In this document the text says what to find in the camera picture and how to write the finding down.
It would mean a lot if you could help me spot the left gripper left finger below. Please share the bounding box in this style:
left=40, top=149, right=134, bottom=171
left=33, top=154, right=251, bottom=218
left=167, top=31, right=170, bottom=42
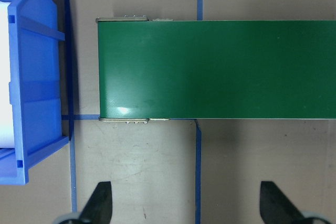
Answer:
left=79, top=182, right=113, bottom=223

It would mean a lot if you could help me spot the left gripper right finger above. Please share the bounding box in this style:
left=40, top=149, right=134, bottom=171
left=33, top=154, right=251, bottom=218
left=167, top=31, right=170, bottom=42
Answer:
left=259, top=181, right=307, bottom=223

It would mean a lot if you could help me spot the white foam pad left bin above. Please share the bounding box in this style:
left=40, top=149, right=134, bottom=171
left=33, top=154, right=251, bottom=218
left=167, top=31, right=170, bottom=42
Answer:
left=0, top=2, right=15, bottom=148

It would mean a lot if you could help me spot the green conveyor belt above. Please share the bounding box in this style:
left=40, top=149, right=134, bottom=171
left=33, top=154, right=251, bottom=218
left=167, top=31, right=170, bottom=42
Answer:
left=97, top=18, right=335, bottom=122

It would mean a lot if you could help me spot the left blue plastic bin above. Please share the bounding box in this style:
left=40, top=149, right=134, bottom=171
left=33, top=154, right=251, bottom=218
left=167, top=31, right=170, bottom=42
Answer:
left=1, top=0, right=69, bottom=185

